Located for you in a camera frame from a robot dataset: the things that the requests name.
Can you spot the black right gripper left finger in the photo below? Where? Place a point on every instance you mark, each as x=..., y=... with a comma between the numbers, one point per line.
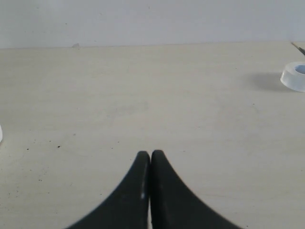
x=127, y=206

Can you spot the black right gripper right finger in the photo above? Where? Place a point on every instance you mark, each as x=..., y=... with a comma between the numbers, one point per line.
x=174, y=205

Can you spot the white mannequin head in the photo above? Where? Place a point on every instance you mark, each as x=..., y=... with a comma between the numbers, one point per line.
x=1, y=134

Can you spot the small clear plastic object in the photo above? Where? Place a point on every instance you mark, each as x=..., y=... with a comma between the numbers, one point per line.
x=293, y=76

